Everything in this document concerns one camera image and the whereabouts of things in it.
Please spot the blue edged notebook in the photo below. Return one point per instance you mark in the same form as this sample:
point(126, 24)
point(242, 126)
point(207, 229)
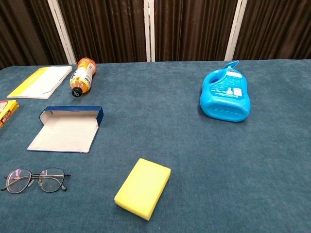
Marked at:
point(65, 136)

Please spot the orange drink bottle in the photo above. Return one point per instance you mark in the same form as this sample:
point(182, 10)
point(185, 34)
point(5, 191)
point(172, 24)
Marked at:
point(82, 77)

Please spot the blue detergent pump bottle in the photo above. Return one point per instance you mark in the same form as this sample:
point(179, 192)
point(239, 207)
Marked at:
point(226, 102)

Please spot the teal table cloth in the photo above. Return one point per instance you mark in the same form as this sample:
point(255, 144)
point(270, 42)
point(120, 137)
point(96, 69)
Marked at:
point(194, 157)

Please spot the yellow sponge block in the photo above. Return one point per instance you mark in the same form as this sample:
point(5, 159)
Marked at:
point(142, 189)

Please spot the brown pleated curtain panel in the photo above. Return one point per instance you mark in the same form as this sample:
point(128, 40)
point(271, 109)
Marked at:
point(104, 29)
point(24, 29)
point(194, 29)
point(277, 29)

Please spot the white screen frame post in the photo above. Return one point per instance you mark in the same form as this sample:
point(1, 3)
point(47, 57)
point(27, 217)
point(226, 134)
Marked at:
point(235, 29)
point(62, 34)
point(146, 29)

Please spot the yellow and white booklet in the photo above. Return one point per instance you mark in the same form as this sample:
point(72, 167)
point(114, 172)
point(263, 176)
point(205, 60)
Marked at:
point(41, 82)

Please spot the yellow snack box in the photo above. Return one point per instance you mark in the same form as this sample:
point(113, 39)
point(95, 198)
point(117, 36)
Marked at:
point(6, 111)

